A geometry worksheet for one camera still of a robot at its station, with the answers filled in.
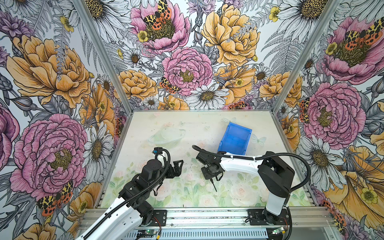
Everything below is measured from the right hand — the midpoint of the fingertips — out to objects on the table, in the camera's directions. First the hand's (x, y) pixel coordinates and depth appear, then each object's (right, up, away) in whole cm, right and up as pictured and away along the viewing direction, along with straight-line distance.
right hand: (210, 179), depth 87 cm
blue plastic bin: (+19, +21, +17) cm, 33 cm away
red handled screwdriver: (+1, -1, -1) cm, 2 cm away
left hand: (-19, +10, -10) cm, 23 cm away
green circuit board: (-29, -19, -16) cm, 38 cm away
